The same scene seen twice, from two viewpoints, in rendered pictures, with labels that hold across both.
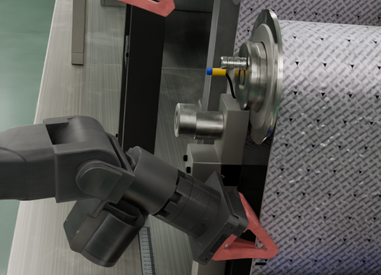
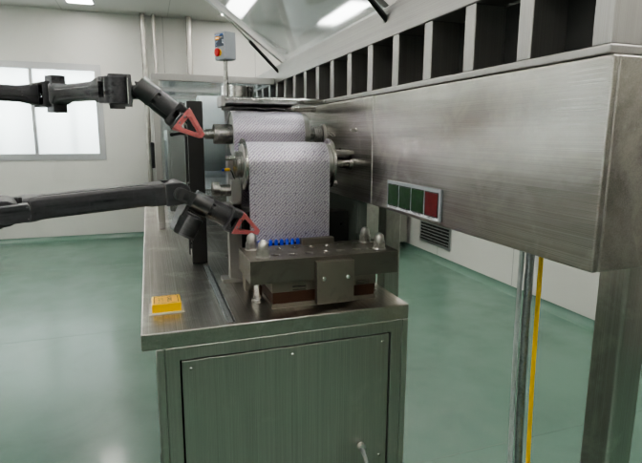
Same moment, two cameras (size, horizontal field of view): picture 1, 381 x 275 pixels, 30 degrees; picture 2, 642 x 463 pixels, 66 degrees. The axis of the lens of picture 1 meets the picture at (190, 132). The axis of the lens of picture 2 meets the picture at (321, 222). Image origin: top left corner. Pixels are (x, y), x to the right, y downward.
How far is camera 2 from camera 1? 0.73 m
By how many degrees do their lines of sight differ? 17
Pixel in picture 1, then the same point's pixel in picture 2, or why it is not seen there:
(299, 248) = (267, 229)
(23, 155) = (153, 185)
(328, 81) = (266, 157)
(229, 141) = (234, 193)
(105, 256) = (188, 233)
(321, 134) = (267, 178)
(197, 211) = (223, 211)
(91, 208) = (181, 212)
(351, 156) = (281, 187)
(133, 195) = (197, 206)
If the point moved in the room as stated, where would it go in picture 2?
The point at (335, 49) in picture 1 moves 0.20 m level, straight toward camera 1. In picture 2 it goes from (267, 146) to (255, 148)
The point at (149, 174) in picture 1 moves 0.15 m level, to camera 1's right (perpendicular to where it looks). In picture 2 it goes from (202, 197) to (259, 196)
